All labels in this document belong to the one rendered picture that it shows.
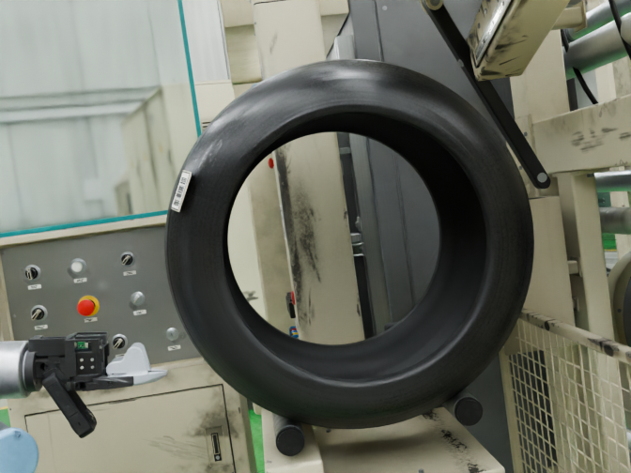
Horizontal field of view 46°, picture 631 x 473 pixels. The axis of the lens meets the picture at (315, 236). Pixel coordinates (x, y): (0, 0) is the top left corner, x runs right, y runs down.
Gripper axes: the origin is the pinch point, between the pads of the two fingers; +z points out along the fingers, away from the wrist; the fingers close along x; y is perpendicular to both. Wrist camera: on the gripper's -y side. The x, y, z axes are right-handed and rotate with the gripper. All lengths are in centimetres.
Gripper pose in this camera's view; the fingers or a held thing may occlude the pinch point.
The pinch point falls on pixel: (159, 377)
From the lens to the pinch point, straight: 124.5
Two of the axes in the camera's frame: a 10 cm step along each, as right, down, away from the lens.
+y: -0.2, -10.0, -0.4
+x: -0.9, -0.4, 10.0
